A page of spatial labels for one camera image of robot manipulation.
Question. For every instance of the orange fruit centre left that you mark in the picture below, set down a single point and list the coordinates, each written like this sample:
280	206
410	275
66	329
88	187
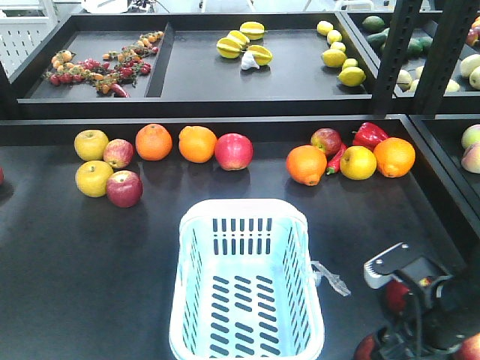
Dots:
153	142

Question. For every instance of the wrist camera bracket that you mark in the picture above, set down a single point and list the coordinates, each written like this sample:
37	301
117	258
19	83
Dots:
386	264

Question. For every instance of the yellow apple rear left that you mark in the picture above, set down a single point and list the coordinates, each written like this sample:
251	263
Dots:
90	144

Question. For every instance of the red apple bottom right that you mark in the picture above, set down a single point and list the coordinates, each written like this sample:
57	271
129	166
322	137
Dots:
469	350

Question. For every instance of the red bell pepper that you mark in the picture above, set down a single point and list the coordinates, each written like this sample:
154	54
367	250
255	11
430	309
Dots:
369	135

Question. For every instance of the clear plastic tag strip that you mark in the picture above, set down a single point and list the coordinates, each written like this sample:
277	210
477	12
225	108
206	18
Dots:
334	280

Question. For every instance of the dark red mango apple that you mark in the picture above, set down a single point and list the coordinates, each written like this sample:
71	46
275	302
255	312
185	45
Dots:
326	139

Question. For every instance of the pale peach rear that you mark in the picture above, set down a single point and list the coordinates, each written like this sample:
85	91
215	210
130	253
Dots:
470	136

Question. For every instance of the orange fruit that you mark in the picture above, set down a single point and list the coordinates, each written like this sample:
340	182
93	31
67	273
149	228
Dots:
197	143
306	164
153	142
394	157

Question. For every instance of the yellow apple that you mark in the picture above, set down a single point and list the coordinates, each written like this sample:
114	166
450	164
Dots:
91	178
358	163
90	144

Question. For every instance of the red apple front left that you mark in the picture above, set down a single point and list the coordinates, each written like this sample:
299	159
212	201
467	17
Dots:
124	188

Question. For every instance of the white garlic bulb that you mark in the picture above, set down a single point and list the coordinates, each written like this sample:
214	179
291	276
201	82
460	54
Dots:
248	61

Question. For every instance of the light blue plastic basket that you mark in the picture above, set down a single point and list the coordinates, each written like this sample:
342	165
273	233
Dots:
245	287

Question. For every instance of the pale peach front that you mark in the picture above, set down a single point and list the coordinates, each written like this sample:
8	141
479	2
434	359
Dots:
471	158

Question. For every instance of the pink red apple centre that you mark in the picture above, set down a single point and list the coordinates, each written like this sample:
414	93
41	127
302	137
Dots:
233	151

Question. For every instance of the cherry tomato vine pile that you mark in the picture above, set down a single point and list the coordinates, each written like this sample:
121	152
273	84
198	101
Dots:
109	75

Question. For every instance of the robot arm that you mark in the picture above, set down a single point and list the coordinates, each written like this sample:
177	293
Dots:
441	310

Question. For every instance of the red chili pepper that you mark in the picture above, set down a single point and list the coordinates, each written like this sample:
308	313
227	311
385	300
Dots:
333	165

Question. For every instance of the orange fruit right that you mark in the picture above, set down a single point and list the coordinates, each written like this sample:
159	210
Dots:
394	157

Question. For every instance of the red apple bottom centre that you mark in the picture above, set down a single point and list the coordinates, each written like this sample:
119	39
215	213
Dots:
365	348

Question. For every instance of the pale peach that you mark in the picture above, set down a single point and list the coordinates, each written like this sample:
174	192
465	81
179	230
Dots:
470	136
471	158

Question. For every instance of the black wooden produce stand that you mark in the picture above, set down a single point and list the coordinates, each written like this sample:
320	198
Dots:
84	279

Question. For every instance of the pink apple rear left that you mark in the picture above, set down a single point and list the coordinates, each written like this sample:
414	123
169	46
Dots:
118	153

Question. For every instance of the yellow apple front left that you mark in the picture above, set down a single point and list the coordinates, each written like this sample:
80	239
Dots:
91	178

